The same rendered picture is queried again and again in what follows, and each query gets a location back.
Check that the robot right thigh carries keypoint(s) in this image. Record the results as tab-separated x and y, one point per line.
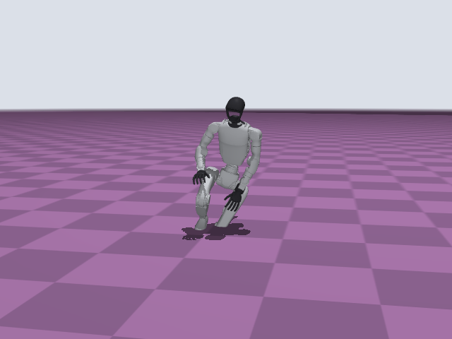
204	189

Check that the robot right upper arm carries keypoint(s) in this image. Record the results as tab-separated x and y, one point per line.
208	136

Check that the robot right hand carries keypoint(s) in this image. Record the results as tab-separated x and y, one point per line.
200	174

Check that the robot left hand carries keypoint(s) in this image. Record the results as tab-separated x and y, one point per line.
235	197

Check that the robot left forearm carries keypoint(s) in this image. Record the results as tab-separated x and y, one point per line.
249	171

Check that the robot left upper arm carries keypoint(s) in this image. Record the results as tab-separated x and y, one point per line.
255	135

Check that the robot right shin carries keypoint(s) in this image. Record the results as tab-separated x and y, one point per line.
201	211

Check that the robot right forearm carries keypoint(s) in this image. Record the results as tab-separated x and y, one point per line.
200	159

